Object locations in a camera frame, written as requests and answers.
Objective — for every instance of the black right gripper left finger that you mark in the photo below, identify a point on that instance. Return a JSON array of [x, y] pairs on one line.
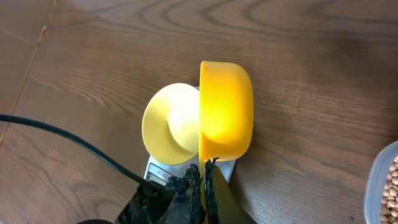
[[185, 207]]

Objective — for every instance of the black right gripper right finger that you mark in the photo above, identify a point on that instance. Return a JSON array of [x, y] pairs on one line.
[[222, 208]]

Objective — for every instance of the yellow plastic measuring scoop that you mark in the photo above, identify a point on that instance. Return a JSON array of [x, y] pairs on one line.
[[226, 111]]

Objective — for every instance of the pale yellow bowl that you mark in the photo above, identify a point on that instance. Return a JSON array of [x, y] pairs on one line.
[[170, 124]]

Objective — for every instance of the clear container of soybeans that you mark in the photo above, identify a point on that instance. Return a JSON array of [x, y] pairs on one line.
[[375, 184]]

